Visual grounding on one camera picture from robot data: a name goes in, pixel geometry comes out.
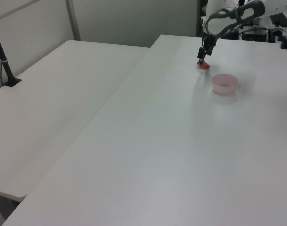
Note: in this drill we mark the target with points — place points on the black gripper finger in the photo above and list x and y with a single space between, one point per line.
201 53
206 53

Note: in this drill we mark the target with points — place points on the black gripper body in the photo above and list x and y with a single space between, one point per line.
209 42

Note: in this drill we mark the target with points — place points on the red toy strawberry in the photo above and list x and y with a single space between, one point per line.
205 66

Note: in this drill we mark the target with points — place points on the black equipment box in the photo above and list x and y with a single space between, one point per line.
254 36

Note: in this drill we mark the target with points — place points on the black camera pole, white tie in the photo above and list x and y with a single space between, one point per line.
4 63

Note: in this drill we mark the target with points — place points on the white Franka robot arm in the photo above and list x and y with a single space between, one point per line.
277 5

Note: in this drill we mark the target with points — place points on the pink plastic bowl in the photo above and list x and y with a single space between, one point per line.
224 86

